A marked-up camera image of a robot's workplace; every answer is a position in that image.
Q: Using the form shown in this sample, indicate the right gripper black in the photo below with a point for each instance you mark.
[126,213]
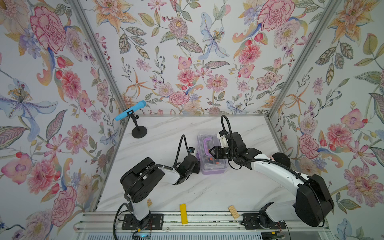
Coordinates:
[217,149]

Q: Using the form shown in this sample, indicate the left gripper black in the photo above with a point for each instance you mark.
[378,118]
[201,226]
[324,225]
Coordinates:
[197,165]

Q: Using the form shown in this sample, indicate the purple plastic tool box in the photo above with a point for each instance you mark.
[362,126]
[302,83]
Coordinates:
[208,164]

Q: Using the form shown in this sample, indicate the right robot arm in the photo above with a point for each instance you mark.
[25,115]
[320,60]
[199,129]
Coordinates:
[312,201]

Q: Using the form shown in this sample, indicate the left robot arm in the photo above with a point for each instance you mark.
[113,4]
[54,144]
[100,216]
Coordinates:
[139,181]

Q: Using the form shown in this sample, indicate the small wooden tag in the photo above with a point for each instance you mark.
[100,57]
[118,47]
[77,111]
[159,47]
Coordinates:
[149,202]

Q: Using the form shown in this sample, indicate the black microphone stand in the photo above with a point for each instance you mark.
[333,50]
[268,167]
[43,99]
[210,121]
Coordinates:
[138,132]

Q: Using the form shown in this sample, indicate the black round pad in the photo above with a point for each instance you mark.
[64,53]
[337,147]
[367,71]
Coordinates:
[282,159]

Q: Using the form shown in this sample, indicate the blue microphone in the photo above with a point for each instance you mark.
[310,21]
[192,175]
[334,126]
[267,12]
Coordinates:
[126,113]

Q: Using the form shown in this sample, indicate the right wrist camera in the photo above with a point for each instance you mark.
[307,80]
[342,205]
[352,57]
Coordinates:
[222,136]

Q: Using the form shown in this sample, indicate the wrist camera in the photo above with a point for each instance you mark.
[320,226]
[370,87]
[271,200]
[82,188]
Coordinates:
[222,136]
[192,151]

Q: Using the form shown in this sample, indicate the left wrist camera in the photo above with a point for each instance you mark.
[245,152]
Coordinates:
[192,151]

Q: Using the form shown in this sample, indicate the yellow block on rail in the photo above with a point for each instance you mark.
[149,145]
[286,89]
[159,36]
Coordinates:
[184,216]

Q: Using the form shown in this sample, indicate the wooden block on rail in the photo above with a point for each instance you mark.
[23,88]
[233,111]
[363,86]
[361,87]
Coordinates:
[234,213]

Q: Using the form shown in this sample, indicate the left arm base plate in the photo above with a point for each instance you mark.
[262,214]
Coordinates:
[150,222]

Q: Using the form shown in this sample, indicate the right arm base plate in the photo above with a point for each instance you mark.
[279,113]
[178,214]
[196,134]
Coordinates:
[254,221]

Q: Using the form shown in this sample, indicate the aluminium front rail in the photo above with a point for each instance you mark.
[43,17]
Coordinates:
[197,222]

